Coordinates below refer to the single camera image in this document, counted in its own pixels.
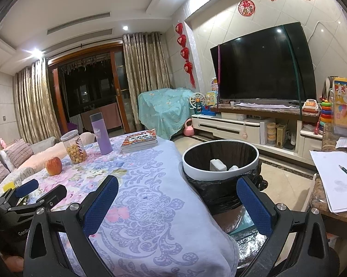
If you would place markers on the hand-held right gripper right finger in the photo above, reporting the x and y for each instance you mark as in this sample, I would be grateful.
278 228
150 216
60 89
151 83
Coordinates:
254 205

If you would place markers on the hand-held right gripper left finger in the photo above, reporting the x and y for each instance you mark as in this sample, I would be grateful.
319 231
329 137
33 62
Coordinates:
101 205

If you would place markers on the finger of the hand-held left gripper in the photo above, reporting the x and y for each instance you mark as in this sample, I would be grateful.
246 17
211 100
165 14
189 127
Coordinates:
27 187
55 192

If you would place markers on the white rimmed trash bin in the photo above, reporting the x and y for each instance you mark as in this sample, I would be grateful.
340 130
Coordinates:
190 164

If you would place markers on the person's left hand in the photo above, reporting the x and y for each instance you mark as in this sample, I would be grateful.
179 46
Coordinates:
14 263

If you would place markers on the red apple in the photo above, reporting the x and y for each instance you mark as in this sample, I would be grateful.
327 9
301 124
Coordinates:
53 166

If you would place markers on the pale fabric sofa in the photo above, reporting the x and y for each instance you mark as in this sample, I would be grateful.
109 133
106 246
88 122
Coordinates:
40 153

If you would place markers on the clear jar of snack balls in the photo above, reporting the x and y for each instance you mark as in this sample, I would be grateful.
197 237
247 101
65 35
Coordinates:
74 148

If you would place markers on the pink plush toy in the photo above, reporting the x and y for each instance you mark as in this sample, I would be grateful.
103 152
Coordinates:
1 142

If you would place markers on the purple thermos bottle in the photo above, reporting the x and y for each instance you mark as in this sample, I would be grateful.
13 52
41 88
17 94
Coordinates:
101 135

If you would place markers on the pink hanging charm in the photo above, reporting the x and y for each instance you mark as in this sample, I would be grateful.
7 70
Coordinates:
244 135

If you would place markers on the stack of books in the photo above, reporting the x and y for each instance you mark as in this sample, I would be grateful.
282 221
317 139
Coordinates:
138 142

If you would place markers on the yellow stacked containers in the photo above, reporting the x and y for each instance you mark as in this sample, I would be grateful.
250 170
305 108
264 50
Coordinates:
271 134

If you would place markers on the yellow toy building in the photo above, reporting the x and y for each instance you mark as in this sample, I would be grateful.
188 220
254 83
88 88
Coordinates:
281 135

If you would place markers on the white television stand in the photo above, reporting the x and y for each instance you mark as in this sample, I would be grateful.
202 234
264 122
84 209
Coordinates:
234 127

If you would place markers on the white paper sheets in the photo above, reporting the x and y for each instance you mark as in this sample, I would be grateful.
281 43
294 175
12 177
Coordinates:
332 184

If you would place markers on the beige patterned curtain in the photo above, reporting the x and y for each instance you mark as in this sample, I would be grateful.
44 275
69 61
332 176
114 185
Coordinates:
32 104
146 63

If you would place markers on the brown marble table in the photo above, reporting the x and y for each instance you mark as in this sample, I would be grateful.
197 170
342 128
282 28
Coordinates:
328 142

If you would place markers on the dark pen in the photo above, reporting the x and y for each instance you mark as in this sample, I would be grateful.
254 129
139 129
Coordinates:
345 170

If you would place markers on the pink kettlebell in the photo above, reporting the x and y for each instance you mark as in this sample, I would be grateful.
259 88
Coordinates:
188 129

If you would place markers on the blue toy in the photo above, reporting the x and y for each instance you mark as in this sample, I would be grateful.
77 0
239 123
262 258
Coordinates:
204 111

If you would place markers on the wooden framed sliding door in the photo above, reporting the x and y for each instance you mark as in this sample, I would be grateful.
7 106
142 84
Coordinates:
89 92

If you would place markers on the dotted paper sheet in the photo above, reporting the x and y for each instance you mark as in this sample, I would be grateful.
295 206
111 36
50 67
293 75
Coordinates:
346 144

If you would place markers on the toy cash register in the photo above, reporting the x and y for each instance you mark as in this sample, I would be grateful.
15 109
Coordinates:
310 105

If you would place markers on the toy ferris wheel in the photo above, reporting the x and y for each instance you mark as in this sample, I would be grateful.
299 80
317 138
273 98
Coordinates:
196 102

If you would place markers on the teal cloth-covered furniture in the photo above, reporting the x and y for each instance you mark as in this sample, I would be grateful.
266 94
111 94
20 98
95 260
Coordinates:
162 104

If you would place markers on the colourful toy boxes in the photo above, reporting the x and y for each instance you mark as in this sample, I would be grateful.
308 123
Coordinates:
212 93

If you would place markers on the colourful calendar in clear stand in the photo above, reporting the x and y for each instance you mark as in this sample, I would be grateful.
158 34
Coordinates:
345 104

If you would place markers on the black flat television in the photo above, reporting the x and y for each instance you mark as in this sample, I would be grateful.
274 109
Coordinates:
263 66

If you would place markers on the red hanging heart decoration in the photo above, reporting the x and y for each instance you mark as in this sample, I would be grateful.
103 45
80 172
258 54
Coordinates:
185 49

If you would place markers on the round red wall decal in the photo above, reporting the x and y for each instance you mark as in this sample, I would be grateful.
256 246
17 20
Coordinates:
246 7

